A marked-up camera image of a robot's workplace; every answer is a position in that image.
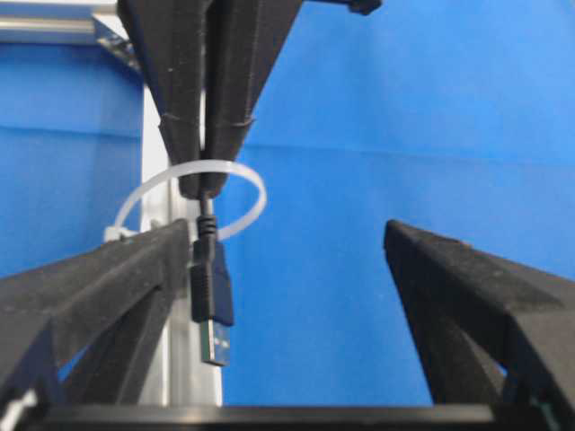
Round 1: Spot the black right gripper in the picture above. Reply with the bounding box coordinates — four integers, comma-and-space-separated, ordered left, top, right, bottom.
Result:
310, 0, 382, 16

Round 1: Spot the white zip tie loop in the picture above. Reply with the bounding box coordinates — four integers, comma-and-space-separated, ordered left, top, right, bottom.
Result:
103, 160, 267, 245

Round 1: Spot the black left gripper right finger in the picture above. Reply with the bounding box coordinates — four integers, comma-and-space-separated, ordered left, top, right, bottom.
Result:
384, 220, 574, 422

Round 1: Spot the black usb cable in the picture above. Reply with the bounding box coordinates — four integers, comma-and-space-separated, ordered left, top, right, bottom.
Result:
189, 190, 235, 368

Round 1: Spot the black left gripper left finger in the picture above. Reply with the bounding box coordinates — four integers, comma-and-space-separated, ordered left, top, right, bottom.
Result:
1, 220, 189, 418

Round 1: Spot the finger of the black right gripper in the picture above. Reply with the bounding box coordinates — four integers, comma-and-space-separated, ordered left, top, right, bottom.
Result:
204, 0, 306, 198
117, 0, 208, 198

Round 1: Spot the blue table cloth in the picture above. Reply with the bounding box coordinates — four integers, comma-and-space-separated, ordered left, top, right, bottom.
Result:
1, 1, 574, 405

